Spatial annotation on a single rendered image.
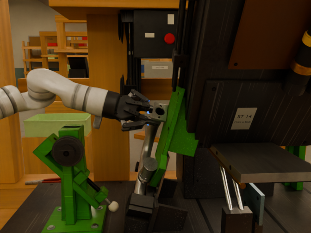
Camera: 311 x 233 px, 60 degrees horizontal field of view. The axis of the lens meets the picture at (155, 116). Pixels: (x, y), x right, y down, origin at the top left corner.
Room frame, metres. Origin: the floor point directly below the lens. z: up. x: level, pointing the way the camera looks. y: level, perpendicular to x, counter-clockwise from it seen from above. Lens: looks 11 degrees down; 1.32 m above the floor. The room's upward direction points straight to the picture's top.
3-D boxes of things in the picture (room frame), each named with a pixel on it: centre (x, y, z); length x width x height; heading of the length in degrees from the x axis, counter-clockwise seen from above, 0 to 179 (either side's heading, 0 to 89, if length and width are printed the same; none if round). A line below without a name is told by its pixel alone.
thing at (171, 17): (0.96, -0.01, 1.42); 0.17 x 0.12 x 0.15; 94
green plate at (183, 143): (0.69, -0.07, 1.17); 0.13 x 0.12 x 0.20; 94
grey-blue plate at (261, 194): (0.60, -0.24, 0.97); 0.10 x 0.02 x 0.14; 4
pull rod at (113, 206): (0.68, 0.13, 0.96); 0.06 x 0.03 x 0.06; 94
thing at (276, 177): (0.66, -0.22, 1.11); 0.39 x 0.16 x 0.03; 4
